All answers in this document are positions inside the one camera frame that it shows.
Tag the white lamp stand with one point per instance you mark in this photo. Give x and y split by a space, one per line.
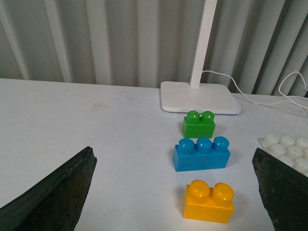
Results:
182 97

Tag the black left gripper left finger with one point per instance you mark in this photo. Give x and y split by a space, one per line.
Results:
56 202

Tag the yellow two-stud block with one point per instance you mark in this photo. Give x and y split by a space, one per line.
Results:
205 203

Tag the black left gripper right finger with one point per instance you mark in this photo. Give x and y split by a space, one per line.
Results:
284 192

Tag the blue three-stud block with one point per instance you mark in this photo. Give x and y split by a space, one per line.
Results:
201 155

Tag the white studded base plate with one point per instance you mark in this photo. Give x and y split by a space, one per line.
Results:
291 151

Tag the green two-stud block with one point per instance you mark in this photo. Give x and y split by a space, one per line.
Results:
196 125

